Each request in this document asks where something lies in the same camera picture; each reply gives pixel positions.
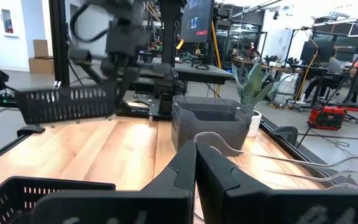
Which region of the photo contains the red generator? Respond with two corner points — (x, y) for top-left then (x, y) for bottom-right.
(306, 105), (347, 131)

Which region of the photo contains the grey table clamp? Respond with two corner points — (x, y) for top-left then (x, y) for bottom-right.
(273, 125), (300, 147)

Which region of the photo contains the dark computer monitor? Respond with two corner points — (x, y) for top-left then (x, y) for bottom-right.
(180, 0), (215, 44)

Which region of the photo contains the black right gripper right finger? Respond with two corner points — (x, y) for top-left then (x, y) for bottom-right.
(196, 142), (358, 224)

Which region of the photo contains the person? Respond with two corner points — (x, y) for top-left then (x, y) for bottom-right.
(303, 55), (344, 101)
(249, 49), (262, 64)

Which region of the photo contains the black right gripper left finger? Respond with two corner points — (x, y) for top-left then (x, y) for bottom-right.
(30, 140), (198, 224)

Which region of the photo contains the black office monitor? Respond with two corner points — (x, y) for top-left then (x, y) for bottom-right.
(300, 40), (336, 65)

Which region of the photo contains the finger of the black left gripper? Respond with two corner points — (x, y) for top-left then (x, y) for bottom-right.
(116, 66), (143, 110)
(103, 77), (119, 118)

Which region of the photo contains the black slotted plastic basket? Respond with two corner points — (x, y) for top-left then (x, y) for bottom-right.
(0, 176), (117, 224)
(15, 84), (118, 126)

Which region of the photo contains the green snake plant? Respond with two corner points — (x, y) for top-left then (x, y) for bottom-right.
(231, 63), (275, 110)

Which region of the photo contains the wall fire extinguisher cabinet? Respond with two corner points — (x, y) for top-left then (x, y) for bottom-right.
(1, 8), (15, 35)

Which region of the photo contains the white plant pot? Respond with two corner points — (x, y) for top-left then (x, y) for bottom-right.
(246, 109), (263, 138)

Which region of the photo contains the large cardboard box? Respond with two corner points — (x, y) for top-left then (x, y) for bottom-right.
(28, 57), (55, 75)

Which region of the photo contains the small cardboard box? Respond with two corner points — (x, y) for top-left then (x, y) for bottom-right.
(32, 39), (50, 58)

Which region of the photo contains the black frame post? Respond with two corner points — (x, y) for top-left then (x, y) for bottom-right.
(48, 0), (71, 88)

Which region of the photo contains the black desk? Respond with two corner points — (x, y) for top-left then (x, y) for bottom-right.
(172, 61), (234, 85)

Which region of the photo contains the grey translucent plastic basket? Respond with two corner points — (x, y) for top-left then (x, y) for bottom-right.
(171, 102), (255, 128)
(170, 107), (255, 152)
(172, 95), (250, 124)

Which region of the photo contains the yellow cable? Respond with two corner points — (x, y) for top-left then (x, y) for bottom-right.
(210, 21), (223, 98)

